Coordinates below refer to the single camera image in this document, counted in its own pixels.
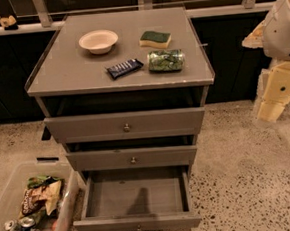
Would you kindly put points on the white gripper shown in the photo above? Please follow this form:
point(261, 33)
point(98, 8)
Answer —
point(281, 33)

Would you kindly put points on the brown chip bag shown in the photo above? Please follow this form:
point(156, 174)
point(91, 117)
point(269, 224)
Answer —
point(43, 196)

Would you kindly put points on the yellow black object on ledge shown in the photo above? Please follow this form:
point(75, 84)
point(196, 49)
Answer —
point(9, 23)

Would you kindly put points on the green chip bag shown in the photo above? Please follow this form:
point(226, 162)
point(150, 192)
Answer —
point(38, 181)

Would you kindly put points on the grey drawer cabinet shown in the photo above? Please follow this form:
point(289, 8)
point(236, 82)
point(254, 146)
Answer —
point(74, 82)

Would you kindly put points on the blue candy bar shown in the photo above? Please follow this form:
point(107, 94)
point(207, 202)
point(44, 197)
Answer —
point(124, 68)

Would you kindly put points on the white paper bowl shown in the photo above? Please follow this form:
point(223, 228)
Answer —
point(99, 41)

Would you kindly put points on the grey drawer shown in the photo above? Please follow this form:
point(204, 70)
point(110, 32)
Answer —
point(132, 158)
point(125, 125)
point(139, 199)

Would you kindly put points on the grey middle drawer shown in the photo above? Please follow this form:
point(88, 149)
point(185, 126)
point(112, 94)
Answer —
point(132, 158)

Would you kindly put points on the green snack bag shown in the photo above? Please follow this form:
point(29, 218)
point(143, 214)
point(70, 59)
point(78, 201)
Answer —
point(171, 60)

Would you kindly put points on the green yellow sponge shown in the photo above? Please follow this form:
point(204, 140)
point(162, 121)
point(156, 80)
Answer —
point(155, 39)

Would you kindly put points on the grey bottom drawer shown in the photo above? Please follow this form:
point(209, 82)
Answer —
point(139, 199)

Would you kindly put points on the crushed can left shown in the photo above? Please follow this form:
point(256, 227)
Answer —
point(10, 225)

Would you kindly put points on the clear plastic bin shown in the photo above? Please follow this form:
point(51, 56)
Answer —
point(13, 191)

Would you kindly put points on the silver soda can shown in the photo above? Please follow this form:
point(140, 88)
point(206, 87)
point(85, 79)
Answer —
point(27, 223)

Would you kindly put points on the grey top drawer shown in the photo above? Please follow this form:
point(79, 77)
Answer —
point(125, 125)

